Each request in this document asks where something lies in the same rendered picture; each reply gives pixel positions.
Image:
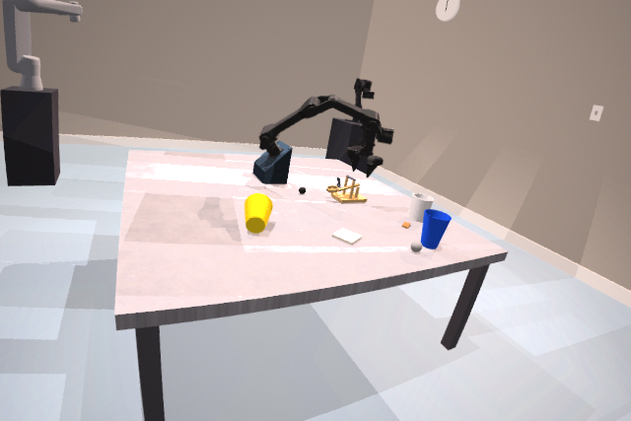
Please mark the blue cup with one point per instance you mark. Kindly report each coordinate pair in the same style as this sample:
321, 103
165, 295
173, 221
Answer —
434, 225

